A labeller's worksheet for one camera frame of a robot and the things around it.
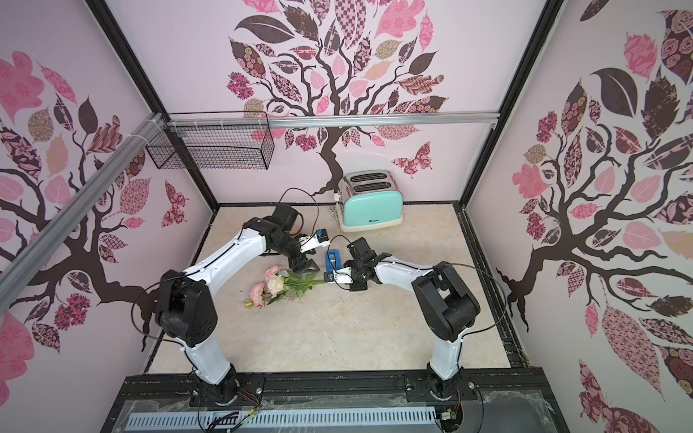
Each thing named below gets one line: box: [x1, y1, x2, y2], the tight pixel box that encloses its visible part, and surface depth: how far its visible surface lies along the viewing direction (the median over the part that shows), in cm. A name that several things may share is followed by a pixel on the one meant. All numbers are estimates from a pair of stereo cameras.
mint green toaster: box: [338, 169, 405, 234], surface depth 106 cm
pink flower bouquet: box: [243, 265, 326, 309], surface depth 90 cm
